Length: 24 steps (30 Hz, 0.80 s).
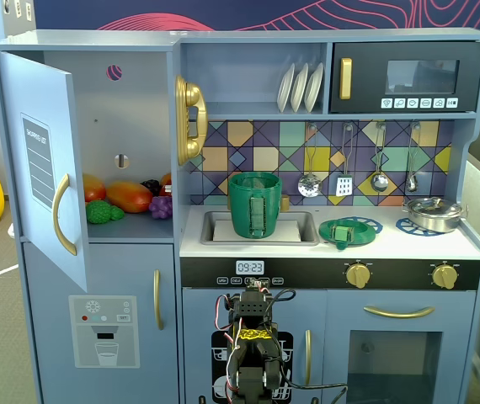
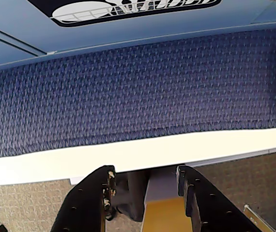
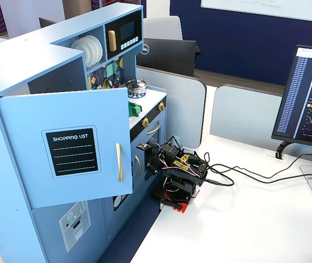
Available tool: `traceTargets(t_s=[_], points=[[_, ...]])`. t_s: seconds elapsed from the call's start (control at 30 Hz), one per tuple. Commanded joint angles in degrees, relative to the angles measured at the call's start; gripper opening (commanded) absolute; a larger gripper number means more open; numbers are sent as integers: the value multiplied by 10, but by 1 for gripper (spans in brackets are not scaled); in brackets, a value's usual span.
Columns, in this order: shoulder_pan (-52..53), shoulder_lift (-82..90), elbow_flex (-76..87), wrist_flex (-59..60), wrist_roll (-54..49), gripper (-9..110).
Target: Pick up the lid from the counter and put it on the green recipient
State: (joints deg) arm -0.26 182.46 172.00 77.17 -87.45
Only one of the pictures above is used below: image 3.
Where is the black toy microwave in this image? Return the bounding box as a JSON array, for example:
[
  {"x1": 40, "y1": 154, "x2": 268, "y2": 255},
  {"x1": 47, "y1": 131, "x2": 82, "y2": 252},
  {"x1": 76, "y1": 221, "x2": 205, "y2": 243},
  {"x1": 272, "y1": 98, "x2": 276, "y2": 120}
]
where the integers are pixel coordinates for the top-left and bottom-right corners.
[{"x1": 104, "y1": 10, "x2": 142, "y2": 60}]

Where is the grey desk divider panel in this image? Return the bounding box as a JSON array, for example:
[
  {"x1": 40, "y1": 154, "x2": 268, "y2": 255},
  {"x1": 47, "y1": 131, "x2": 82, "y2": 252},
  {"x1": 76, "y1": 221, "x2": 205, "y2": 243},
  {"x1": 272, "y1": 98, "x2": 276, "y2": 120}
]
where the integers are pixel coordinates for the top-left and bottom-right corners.
[
  {"x1": 135, "y1": 66, "x2": 207, "y2": 149},
  {"x1": 210, "y1": 84, "x2": 286, "y2": 144}
]

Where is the whiteboard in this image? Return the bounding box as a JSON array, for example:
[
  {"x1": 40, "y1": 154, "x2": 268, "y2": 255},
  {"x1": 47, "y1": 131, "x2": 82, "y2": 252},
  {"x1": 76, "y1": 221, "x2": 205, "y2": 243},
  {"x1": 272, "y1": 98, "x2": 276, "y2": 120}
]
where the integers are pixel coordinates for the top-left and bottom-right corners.
[{"x1": 200, "y1": 0, "x2": 312, "y2": 24}]

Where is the white toy plate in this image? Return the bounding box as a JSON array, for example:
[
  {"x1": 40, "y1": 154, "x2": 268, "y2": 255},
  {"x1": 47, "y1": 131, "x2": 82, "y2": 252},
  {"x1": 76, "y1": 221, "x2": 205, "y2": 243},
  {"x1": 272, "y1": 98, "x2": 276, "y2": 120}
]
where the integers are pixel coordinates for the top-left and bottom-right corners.
[
  {"x1": 91, "y1": 35, "x2": 104, "y2": 63},
  {"x1": 70, "y1": 37, "x2": 94, "y2": 68},
  {"x1": 86, "y1": 35, "x2": 100, "y2": 66}
]

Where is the grey office chair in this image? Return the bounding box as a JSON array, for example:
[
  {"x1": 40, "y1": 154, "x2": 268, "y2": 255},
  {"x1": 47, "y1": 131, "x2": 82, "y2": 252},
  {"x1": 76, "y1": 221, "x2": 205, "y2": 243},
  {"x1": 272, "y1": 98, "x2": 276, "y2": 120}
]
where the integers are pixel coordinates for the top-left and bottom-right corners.
[{"x1": 143, "y1": 15, "x2": 184, "y2": 42}]

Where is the clear desk cable port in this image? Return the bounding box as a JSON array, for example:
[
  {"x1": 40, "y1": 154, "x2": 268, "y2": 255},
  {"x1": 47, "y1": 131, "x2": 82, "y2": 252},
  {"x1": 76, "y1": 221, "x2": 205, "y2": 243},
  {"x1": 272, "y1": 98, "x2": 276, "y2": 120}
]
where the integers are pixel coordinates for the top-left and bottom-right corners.
[{"x1": 263, "y1": 148, "x2": 287, "y2": 162}]

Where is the computer monitor with graphs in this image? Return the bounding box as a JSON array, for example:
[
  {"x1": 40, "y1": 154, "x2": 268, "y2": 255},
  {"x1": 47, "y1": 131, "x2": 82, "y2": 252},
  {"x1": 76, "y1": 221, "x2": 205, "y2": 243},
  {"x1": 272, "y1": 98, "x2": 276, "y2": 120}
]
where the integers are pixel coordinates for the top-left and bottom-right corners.
[{"x1": 271, "y1": 44, "x2": 312, "y2": 158}]

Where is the steel pot lid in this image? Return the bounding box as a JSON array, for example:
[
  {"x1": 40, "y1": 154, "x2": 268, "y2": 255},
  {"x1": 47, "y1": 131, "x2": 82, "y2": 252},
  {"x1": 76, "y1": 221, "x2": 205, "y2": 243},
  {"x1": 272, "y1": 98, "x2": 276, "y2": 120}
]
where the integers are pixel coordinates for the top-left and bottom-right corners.
[{"x1": 126, "y1": 78, "x2": 147, "y2": 87}]

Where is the blue ice dispenser door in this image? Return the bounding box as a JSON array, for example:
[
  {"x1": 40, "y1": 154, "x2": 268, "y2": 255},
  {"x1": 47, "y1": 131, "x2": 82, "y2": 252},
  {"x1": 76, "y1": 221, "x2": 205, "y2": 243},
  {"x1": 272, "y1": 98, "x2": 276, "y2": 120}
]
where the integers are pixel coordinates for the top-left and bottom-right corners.
[{"x1": 31, "y1": 197, "x2": 109, "y2": 263}]

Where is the black monitor bracket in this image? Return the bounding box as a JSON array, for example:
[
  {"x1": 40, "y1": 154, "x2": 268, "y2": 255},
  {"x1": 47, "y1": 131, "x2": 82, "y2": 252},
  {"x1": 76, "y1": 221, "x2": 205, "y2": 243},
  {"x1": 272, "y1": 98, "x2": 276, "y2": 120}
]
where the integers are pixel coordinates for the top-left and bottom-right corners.
[{"x1": 275, "y1": 140, "x2": 293, "y2": 160}]

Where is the steel toy cooking pot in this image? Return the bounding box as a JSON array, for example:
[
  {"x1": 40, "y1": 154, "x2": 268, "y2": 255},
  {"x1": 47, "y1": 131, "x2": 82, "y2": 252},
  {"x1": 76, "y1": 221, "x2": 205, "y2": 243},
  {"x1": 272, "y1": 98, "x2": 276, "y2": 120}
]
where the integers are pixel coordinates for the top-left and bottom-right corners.
[{"x1": 125, "y1": 78, "x2": 149, "y2": 95}]

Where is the blue shopping list fridge door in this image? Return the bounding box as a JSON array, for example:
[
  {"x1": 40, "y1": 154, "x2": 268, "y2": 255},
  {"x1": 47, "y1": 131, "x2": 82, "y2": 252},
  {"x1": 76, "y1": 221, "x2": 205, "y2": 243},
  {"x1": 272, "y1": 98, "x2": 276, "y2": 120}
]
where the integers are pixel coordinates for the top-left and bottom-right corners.
[{"x1": 0, "y1": 87, "x2": 134, "y2": 209}]

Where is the black dell monitor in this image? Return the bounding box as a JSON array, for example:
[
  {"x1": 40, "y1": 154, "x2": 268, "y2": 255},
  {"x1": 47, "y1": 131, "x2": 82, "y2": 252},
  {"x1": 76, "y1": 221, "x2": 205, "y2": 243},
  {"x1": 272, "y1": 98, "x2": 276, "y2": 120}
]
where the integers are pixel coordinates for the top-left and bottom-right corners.
[{"x1": 136, "y1": 38, "x2": 201, "y2": 78}]

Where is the green recipient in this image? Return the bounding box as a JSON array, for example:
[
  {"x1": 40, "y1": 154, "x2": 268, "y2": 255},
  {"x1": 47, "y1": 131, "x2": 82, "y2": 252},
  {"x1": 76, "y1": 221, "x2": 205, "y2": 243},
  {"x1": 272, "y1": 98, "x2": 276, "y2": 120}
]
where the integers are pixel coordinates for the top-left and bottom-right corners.
[{"x1": 128, "y1": 101, "x2": 143, "y2": 118}]

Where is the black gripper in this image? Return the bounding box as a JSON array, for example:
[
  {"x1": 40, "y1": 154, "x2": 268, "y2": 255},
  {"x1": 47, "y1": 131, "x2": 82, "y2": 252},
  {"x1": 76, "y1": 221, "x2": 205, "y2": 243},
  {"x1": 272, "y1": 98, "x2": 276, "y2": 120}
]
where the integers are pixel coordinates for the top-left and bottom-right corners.
[{"x1": 144, "y1": 147, "x2": 171, "y2": 182}]

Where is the blue oven door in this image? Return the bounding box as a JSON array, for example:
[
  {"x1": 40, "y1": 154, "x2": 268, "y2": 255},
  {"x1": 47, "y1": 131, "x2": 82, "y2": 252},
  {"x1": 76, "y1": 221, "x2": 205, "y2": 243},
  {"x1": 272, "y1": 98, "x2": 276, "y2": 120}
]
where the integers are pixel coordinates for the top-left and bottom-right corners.
[{"x1": 142, "y1": 109, "x2": 168, "y2": 178}]

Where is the red table clamp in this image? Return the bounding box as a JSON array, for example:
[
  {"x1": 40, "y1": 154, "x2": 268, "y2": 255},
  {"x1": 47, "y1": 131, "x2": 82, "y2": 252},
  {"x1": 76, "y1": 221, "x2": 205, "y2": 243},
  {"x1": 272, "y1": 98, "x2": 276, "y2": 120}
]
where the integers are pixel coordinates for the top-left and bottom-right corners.
[{"x1": 159, "y1": 191, "x2": 190, "y2": 215}]

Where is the steel toy ladle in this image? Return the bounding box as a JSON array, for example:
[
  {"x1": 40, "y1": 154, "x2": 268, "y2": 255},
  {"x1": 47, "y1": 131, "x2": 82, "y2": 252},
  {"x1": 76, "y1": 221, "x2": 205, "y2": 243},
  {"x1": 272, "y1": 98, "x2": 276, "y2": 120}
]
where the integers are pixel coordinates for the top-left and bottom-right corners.
[{"x1": 105, "y1": 64, "x2": 113, "y2": 87}]

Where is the blue toy play kitchen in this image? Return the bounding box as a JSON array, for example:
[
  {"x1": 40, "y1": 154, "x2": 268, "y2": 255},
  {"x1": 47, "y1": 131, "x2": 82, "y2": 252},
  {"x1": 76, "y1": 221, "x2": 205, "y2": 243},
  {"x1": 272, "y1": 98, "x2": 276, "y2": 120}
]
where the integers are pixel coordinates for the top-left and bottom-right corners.
[{"x1": 0, "y1": 2, "x2": 169, "y2": 263}]

